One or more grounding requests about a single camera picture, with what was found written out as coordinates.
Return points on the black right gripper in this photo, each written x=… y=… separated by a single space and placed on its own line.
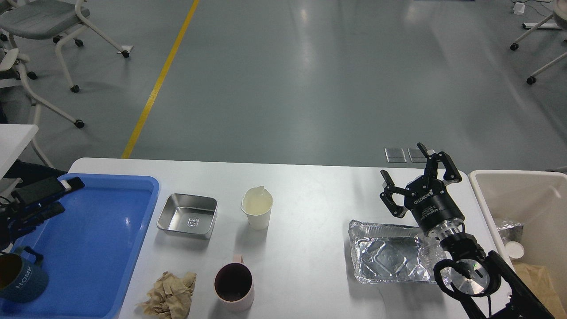
x=426 y=197

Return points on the pink ribbed mug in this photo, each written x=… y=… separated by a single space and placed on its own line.
x=234 y=285

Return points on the stainless steel rectangular tray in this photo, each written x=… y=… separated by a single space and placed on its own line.
x=188 y=216

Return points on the dark blue mug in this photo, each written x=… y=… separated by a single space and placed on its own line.
x=22 y=279

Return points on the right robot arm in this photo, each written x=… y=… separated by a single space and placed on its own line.
x=470 y=272

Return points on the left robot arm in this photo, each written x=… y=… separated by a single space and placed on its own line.
x=32 y=205

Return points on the right metal floor plate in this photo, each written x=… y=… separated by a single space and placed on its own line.
x=417 y=156

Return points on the metal floor plate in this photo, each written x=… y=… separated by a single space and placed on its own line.
x=395 y=155
x=417 y=156

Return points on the left metal floor plate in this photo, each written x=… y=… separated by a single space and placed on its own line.
x=395 y=155

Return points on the aluminium foil container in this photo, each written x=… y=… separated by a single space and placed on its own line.
x=390 y=253

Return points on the crumpled foil in bin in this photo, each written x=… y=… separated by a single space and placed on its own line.
x=509 y=230

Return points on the beige plastic waste bin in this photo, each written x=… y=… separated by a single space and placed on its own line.
x=538 y=199

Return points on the small white cup in bin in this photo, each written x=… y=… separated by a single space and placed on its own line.
x=514 y=249

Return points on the brown paper bag in bin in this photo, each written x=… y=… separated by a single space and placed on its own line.
x=538 y=279

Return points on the white paper cup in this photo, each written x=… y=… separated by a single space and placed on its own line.
x=256 y=205

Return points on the crumpled brown paper napkin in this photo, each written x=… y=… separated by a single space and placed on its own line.
x=171 y=296

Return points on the blue plastic tray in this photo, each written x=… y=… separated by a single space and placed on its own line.
x=90 y=250

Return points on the small white side table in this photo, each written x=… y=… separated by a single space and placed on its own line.
x=13 y=140

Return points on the grey office chair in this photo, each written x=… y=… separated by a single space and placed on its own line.
x=50 y=19

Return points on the white chair frame left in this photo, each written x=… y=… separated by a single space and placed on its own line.
x=13 y=60

